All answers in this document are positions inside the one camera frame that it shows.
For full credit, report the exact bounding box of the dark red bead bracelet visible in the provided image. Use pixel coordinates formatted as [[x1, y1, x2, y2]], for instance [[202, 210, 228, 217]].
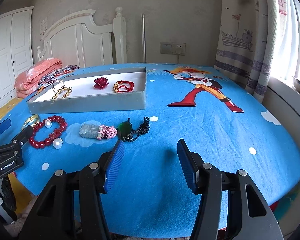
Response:
[[28, 115, 69, 150]]

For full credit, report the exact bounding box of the gold bangle bracelet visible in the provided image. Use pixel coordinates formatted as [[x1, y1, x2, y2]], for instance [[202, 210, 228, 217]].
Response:
[[21, 114, 41, 131]]

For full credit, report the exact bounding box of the white pearl earring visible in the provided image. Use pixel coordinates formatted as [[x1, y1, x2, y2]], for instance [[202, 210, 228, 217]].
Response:
[[44, 119, 52, 128], [52, 138, 63, 150]]

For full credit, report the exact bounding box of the pink folded quilt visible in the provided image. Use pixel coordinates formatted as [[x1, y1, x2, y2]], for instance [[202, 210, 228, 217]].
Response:
[[14, 57, 62, 99]]

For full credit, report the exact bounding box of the jade pendant with pink knot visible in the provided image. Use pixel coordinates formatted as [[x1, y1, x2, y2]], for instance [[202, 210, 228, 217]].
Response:
[[79, 124, 117, 140]]

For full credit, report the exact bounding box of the gold chain link bracelet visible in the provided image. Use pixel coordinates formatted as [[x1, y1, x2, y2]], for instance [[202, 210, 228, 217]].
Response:
[[51, 86, 73, 100]]

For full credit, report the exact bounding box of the patterned red blue pillow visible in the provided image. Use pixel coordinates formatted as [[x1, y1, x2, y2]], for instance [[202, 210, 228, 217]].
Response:
[[38, 64, 80, 86]]

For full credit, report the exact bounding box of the red braided cord bracelet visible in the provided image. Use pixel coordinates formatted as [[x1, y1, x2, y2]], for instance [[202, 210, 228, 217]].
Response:
[[112, 80, 135, 93]]

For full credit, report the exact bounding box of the silver metal pole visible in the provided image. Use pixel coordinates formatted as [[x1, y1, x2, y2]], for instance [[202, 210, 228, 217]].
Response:
[[141, 13, 147, 63]]

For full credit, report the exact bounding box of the white wooden headboard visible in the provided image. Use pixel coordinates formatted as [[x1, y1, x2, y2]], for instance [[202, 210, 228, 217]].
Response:
[[37, 7, 127, 68]]

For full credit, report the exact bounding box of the red fabric rose brooch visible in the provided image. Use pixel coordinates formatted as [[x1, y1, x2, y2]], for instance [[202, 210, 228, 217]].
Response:
[[94, 76, 109, 90]]

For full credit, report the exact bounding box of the ship print curtain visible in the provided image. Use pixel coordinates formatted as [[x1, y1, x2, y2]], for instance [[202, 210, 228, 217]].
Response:
[[214, 0, 300, 104]]

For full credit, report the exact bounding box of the white wardrobe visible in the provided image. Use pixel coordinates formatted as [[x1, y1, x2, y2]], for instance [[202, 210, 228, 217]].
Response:
[[0, 7, 33, 107]]

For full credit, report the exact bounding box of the blue cartoon print bedsheet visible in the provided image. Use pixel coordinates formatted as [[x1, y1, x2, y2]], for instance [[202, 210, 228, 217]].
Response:
[[0, 63, 300, 239]]

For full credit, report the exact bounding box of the wall socket panel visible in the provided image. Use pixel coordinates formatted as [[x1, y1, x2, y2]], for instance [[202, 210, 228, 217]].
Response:
[[160, 42, 186, 56]]

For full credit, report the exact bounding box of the green pendant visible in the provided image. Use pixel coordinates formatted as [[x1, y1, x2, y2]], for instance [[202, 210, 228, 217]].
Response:
[[117, 117, 150, 142]]

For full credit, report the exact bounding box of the grey shallow cardboard tray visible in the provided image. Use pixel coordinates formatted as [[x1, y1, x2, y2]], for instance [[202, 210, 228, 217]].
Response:
[[27, 67, 147, 114]]

